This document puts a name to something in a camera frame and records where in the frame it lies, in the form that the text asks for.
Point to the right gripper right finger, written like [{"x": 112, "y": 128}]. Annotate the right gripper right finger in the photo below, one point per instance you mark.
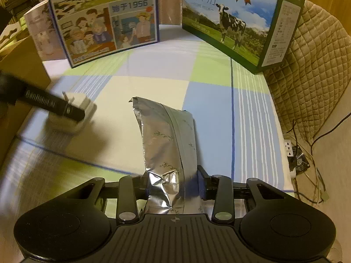
[{"x": 208, "y": 186}]

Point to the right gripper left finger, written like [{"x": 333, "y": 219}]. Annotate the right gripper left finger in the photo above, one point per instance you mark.
[{"x": 140, "y": 186}]

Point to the white charger plug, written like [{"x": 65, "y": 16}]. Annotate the white charger plug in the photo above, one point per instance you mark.
[{"x": 77, "y": 112}]

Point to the silver foil pouch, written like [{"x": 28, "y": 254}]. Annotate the silver foil pouch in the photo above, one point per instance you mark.
[{"x": 170, "y": 158}]

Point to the brown cardboard box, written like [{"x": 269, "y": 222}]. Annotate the brown cardboard box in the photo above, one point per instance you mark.
[{"x": 21, "y": 66}]

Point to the white cutout cardboard piece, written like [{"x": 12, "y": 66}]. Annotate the white cutout cardboard piece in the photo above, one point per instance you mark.
[{"x": 9, "y": 34}]

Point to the white product box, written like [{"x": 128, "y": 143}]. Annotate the white product box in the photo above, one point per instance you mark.
[{"x": 41, "y": 28}]

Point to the white power strip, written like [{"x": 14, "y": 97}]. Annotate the white power strip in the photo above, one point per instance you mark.
[{"x": 290, "y": 153}]

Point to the black small fan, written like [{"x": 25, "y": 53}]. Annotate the black small fan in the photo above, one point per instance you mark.
[{"x": 298, "y": 162}]

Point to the blue milk carton box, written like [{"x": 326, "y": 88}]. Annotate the blue milk carton box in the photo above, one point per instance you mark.
[{"x": 92, "y": 29}]

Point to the quilted beige chair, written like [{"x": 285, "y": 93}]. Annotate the quilted beige chair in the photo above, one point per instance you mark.
[{"x": 314, "y": 73}]

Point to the green cow milk box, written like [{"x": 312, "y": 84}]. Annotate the green cow milk box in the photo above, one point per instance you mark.
[{"x": 255, "y": 33}]

